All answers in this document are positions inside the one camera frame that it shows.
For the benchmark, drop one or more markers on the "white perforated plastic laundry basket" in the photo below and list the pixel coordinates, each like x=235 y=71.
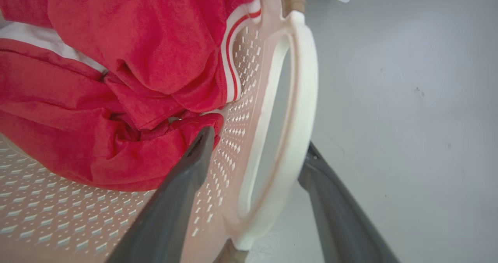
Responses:
x=272 y=138

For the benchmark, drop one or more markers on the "red garment with white stripes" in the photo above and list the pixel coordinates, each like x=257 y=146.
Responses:
x=116 y=80

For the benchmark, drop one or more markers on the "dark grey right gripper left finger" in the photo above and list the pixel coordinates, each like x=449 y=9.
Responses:
x=167 y=212

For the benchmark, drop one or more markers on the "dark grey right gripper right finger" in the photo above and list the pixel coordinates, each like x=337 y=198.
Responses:
x=342 y=216

